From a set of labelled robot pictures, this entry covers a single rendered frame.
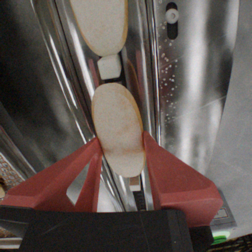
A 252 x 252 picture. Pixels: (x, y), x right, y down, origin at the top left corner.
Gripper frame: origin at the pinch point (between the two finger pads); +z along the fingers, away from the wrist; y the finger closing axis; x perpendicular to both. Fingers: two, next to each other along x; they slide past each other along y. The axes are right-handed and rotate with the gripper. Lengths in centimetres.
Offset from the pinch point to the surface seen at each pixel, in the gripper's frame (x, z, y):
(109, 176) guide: 7.0, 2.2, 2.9
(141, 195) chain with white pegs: 16.3, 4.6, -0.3
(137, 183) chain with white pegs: 7.6, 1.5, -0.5
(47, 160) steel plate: 7.3, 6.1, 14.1
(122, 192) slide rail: 12.6, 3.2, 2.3
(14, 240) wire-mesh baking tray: 19.2, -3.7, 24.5
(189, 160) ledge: 5.0, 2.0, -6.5
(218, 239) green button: 22.3, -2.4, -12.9
